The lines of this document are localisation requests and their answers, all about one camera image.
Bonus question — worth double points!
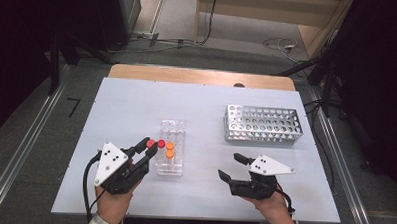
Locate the left hand-held gripper cable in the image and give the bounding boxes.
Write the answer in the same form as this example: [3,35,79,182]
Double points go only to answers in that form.
[81,150,103,224]

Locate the black hanging cable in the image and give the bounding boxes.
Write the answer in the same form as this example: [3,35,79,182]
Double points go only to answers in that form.
[200,0,220,47]

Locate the black cabinet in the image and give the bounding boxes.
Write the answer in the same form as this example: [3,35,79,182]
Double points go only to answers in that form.
[88,0,142,54]

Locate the hand-held gripper cable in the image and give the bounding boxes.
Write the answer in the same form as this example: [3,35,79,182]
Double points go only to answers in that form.
[81,150,103,224]
[274,187,297,215]

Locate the right hand-held gripper cable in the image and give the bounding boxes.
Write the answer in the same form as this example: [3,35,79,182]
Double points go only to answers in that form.
[274,187,297,215]

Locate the white table board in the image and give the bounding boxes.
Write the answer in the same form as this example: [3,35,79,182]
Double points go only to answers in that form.
[50,75,346,224]

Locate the light wooden furniture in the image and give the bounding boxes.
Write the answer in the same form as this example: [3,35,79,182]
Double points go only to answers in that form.
[192,0,356,62]

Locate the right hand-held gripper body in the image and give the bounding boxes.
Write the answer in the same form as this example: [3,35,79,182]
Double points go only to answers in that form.
[227,153,297,201]

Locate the person's left hand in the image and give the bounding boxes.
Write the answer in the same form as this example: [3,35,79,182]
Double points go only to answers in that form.
[94,184,137,224]

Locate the grey floor cables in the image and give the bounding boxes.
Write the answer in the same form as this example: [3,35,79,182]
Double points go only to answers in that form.
[108,29,198,57]

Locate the wooden table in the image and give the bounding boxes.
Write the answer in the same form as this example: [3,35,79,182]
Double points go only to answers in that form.
[106,63,298,92]

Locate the clear plastic tube rack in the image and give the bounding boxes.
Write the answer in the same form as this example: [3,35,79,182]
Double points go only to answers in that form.
[154,118,187,178]

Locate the person's right hand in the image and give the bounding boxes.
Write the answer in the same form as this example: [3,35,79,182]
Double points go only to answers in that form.
[244,190,299,224]

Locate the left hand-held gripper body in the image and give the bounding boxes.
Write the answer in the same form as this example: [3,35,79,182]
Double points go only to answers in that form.
[94,140,152,196]

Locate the metal perforated tube rack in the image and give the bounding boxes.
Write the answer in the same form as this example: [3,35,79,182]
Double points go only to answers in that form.
[221,104,306,146]

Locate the aluminium floor rail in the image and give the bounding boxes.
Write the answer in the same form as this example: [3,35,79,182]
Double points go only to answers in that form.
[0,62,72,224]
[302,85,382,224]

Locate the black metal stand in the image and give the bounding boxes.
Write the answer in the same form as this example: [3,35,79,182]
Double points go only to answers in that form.
[273,0,355,119]
[46,29,118,99]

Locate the white floor cable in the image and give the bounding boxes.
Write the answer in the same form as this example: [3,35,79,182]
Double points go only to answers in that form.
[261,36,304,65]

